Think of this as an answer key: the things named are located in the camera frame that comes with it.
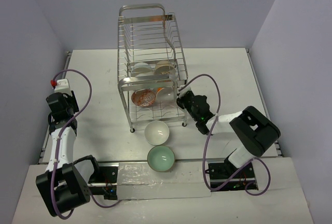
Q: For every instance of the white bowl beige outside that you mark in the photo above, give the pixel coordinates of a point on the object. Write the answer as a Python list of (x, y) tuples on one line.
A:
[(164, 67)]

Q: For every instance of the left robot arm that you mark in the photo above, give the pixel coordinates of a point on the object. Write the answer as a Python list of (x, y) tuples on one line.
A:
[(64, 185)]

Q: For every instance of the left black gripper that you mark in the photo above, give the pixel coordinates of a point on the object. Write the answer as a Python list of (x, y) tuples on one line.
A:
[(73, 100)]

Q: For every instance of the pale green bowl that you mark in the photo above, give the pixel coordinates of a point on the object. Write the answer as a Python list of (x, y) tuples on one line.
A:
[(161, 158)]

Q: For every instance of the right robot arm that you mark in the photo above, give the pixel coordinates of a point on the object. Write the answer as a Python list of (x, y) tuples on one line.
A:
[(255, 131)]

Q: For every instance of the steel two-tier dish rack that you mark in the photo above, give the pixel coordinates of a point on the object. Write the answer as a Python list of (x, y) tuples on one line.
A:
[(147, 33)]

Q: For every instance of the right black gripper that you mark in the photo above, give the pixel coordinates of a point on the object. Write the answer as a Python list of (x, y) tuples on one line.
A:
[(180, 99)]

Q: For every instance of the white bowl pink rim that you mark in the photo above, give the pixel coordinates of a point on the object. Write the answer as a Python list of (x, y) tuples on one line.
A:
[(165, 94)]

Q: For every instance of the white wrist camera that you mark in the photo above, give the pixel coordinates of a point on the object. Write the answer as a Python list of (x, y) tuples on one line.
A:
[(182, 90), (61, 86)]

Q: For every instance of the red patterned bowl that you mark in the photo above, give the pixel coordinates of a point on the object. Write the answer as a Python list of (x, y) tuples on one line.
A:
[(143, 98)]

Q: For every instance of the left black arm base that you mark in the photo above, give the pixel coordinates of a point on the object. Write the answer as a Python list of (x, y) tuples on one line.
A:
[(104, 182)]

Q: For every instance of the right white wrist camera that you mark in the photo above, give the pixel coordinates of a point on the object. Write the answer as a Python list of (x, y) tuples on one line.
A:
[(182, 90)]

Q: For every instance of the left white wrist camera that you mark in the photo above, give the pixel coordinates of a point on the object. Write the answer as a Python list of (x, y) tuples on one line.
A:
[(61, 86)]

